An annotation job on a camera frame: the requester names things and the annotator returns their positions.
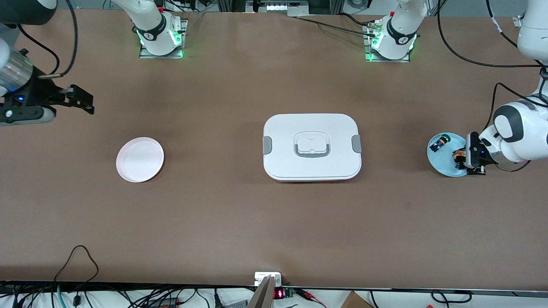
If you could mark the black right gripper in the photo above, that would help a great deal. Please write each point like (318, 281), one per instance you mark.
(37, 92)

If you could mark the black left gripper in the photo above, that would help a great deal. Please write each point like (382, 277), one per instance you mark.
(460, 157)

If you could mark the orange push button switch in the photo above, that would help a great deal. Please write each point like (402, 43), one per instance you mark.
(460, 155)

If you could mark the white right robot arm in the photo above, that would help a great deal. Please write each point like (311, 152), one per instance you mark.
(150, 25)

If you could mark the light blue round plate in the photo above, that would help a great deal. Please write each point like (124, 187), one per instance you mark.
(441, 164)

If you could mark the pink round plate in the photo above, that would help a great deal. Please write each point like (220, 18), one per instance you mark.
(141, 160)

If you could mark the white lunch box grey latches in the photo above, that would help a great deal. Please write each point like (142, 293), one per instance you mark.
(334, 128)

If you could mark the brown cardboard piece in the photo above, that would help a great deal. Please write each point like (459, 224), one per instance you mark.
(355, 301)

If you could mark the black table edge strip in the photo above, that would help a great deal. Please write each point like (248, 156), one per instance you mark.
(128, 285)

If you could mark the black power adapter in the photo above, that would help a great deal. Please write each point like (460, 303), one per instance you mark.
(165, 302)

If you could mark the white power strip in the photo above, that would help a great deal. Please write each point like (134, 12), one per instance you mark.
(278, 6)

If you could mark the red digit display module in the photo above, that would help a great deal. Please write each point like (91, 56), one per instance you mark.
(279, 294)

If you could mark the small white box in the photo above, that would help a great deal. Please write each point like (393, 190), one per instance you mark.
(261, 278)

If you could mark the grey metal bar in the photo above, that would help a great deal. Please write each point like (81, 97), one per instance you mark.
(262, 297)

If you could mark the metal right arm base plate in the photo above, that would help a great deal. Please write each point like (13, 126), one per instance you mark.
(147, 56)

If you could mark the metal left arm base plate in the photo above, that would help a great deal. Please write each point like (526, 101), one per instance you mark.
(387, 60)

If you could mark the aluminium frame rail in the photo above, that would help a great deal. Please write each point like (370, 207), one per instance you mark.
(520, 20)

